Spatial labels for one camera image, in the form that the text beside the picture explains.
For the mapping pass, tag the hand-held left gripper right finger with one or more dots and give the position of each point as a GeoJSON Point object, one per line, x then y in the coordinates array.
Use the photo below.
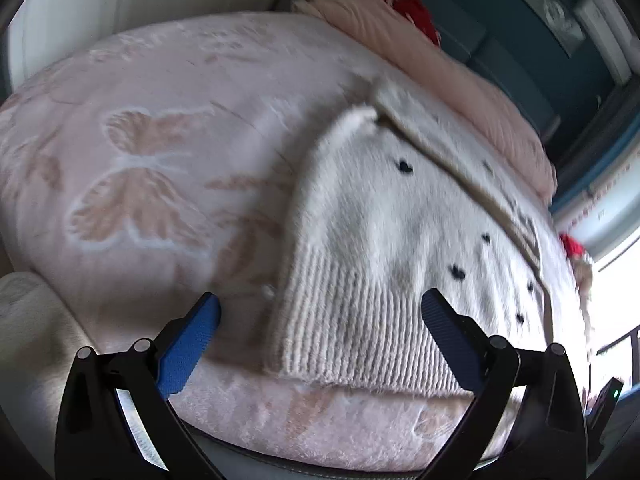
{"type": "Point", "coordinates": [449, 342]}

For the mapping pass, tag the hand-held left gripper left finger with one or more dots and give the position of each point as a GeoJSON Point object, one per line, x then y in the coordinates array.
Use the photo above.
{"type": "Point", "coordinates": [192, 342]}

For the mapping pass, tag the white knitted sweater black hearts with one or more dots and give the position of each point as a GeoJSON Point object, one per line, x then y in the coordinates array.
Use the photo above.
{"type": "Point", "coordinates": [395, 240]}

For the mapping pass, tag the red and white plush toy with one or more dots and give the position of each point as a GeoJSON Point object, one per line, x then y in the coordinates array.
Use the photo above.
{"type": "Point", "coordinates": [580, 265]}

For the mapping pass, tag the beige cloth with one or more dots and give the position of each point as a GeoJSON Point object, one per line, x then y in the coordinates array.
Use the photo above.
{"type": "Point", "coordinates": [35, 340]}

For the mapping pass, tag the pink butterfly blanket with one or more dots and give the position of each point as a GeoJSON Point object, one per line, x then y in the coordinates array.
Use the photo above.
{"type": "Point", "coordinates": [165, 170]}

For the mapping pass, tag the teal cabinet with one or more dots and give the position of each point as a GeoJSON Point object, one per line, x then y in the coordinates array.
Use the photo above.
{"type": "Point", "coordinates": [520, 45]}

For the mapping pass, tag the red cloth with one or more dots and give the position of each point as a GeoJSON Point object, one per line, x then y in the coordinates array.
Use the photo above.
{"type": "Point", "coordinates": [412, 12]}

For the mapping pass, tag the white padded headboard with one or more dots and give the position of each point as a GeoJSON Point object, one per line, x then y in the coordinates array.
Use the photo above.
{"type": "Point", "coordinates": [125, 5]}

